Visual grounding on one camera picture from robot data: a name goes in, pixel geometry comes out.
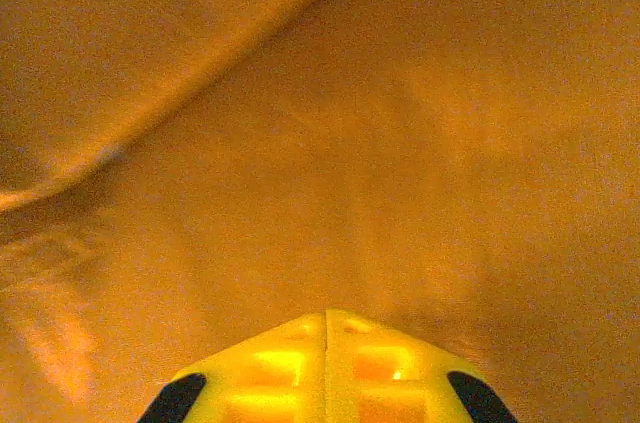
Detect orange trousers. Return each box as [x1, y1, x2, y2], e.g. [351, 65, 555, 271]
[0, 0, 640, 423]

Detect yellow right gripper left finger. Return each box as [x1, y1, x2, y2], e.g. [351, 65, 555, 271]
[137, 311, 328, 423]

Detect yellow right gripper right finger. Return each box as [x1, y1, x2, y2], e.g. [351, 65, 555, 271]
[325, 308, 521, 423]

